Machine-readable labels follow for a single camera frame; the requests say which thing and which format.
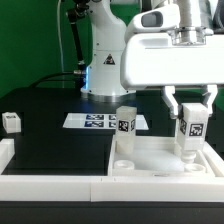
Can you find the white cable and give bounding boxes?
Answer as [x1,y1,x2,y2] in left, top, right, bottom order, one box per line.
[56,0,66,89]

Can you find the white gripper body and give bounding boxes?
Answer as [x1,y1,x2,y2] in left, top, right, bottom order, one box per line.
[120,4,224,92]

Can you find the white U-shaped obstacle fence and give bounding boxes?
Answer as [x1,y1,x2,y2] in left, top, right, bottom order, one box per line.
[0,139,224,202]

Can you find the black cables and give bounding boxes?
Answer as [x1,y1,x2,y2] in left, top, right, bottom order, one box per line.
[29,70,84,89]

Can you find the white marker tag plate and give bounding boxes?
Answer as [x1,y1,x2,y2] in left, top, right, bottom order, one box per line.
[62,112,150,131]

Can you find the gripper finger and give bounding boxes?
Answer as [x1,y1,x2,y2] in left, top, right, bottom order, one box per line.
[202,85,218,115]
[162,86,179,119]

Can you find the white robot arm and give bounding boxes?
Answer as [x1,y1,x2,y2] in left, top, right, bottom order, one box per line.
[85,0,224,119]

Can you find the white square table top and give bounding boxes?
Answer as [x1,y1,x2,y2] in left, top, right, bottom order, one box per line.
[108,136,216,177]

